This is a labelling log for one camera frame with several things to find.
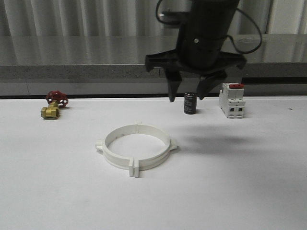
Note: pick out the brass valve red handwheel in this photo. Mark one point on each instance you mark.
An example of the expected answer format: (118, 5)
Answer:
(55, 100)

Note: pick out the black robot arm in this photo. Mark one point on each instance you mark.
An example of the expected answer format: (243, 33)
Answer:
(202, 32)

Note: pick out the white circuit breaker red switch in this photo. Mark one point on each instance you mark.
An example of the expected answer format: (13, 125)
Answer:
(231, 100)

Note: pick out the white half pipe clamp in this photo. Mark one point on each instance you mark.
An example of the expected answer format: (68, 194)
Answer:
(119, 161)
(159, 157)

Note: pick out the black cylindrical capacitor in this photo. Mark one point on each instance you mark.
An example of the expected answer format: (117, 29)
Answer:
(190, 103)

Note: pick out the grey stone counter ledge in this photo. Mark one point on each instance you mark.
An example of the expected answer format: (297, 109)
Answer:
(114, 65)

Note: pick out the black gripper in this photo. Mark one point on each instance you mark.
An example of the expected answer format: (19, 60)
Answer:
(195, 54)

